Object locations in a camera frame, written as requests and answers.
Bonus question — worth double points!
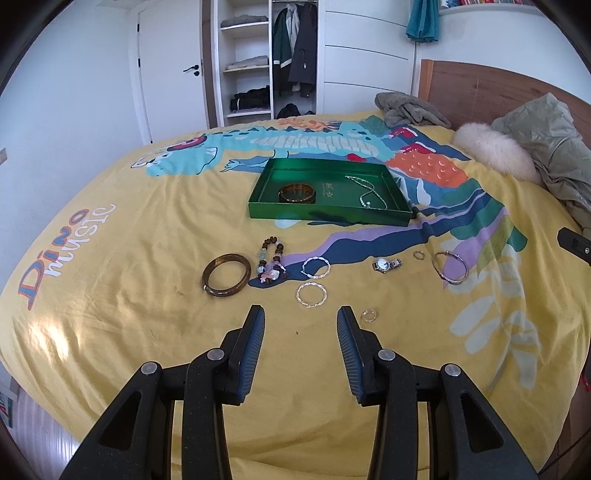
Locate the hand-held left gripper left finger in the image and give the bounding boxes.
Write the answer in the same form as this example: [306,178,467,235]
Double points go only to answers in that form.
[69,305,267,480]

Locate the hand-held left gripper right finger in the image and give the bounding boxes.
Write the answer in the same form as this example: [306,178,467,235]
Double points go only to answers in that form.
[336,305,541,480]

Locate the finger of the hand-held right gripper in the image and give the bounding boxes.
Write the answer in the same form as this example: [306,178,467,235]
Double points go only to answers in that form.
[557,227,591,265]

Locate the tortoiseshell brown bangle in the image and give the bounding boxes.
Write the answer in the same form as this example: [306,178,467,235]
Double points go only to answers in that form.
[202,253,251,299]

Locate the twisted silver bangle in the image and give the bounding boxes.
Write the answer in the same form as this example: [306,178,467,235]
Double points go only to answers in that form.
[295,282,328,306]
[300,257,332,279]

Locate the brown beaded bracelet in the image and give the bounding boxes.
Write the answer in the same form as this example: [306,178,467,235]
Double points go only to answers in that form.
[252,237,291,285]

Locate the thin silver bangle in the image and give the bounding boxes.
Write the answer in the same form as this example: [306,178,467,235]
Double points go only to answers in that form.
[432,250,470,284]

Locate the green jewelry tray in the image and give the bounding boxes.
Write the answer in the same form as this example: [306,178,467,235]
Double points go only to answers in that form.
[247,158,415,229]

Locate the olive green jacket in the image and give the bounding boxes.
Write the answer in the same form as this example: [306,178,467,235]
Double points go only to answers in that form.
[491,92,591,222]

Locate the yellow dinosaur printed bedsheet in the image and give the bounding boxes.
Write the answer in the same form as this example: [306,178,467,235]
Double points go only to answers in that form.
[0,111,585,480]

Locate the white fluffy fur piece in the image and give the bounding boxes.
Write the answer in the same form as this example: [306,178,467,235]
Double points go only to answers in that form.
[452,122,542,182]

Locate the amber brown bangle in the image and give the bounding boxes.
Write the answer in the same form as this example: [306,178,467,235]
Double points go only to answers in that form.
[277,183,318,205]

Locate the wooden headboard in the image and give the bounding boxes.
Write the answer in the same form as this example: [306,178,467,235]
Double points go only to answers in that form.
[418,59,591,134]

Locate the grey crumpled cloth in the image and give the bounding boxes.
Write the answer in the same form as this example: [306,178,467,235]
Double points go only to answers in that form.
[375,92,452,129]

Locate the black bag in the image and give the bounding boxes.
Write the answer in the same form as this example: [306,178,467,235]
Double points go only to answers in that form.
[276,103,315,120]

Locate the black folded clothes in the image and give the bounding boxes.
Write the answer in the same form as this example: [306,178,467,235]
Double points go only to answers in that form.
[229,86,271,113]

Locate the teal towel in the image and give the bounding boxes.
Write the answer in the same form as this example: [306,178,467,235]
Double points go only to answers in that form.
[405,0,440,43]

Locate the white wardrobe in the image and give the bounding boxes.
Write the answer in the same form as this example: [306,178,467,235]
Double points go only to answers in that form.
[210,0,550,130]

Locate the white door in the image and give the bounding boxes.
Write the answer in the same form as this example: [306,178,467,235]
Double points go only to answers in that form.
[127,0,218,145]

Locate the light grey folded clothes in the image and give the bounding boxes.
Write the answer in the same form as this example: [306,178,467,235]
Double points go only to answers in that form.
[225,55,269,70]

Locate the dark hanging jacket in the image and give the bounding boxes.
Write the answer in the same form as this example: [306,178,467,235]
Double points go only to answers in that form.
[288,2,319,97]

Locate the green hanging jacket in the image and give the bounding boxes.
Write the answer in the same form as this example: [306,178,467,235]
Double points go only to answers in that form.
[271,4,296,97]

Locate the grey folded sweater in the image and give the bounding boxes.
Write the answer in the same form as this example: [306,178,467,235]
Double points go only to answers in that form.
[220,14,269,28]

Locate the silver beaded necklace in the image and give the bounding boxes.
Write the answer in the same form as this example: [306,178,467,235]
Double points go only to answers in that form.
[345,174,389,210]

